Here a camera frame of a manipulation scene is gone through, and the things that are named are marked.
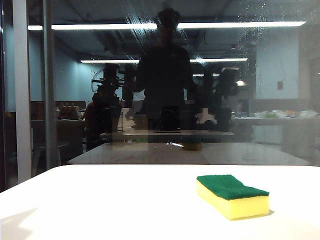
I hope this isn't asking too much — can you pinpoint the yellow sponge with green scourer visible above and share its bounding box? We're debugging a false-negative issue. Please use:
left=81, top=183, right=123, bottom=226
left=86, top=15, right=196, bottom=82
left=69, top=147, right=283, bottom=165
left=196, top=174, right=271, bottom=221

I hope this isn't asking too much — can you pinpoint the large dark glass pane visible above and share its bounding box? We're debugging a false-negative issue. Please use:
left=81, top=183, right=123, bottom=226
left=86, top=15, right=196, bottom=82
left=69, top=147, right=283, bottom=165
left=27, top=0, right=320, bottom=167

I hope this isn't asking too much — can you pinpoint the grey vertical metal pole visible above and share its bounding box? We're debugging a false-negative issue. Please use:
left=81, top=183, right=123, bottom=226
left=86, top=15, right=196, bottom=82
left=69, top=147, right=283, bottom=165
left=42, top=0, right=57, bottom=169

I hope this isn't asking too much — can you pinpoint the white vertical window frame post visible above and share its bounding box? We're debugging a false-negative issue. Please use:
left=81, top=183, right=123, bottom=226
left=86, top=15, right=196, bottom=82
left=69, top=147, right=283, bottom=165
left=12, top=0, right=33, bottom=184

